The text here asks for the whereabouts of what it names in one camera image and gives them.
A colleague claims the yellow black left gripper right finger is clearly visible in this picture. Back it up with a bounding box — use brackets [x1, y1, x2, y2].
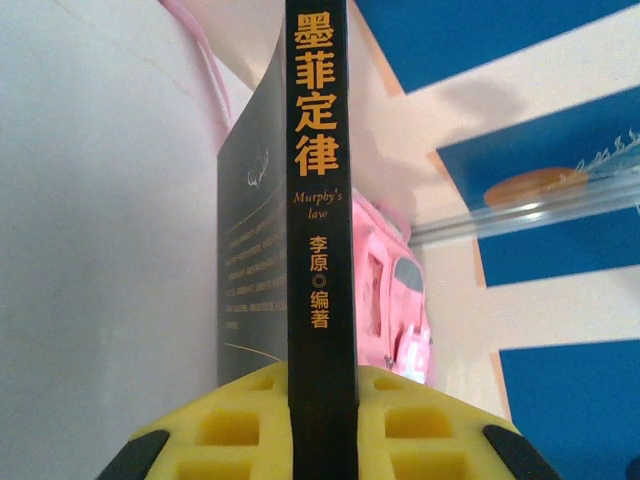
[355, 363, 564, 480]

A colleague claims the aluminium corner post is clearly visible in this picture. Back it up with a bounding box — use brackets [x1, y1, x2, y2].
[409, 172, 640, 247]

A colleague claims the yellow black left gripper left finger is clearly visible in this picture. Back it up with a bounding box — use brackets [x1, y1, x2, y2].
[97, 360, 294, 480]

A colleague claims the black book orange title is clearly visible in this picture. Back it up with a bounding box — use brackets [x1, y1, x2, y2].
[216, 0, 361, 480]

